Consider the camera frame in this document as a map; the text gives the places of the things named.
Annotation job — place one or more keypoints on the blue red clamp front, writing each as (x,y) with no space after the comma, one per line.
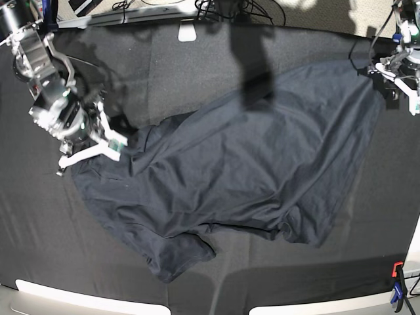
(399,287)

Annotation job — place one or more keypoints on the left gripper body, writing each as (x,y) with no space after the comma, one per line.
(403,66)

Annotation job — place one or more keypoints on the dark navy t-shirt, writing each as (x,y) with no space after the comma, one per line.
(275,160)

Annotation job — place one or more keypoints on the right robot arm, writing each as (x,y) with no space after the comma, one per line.
(49,74)

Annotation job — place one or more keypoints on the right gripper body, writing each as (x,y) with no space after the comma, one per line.
(82,125)

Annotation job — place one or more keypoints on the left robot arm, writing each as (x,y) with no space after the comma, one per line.
(406,37)

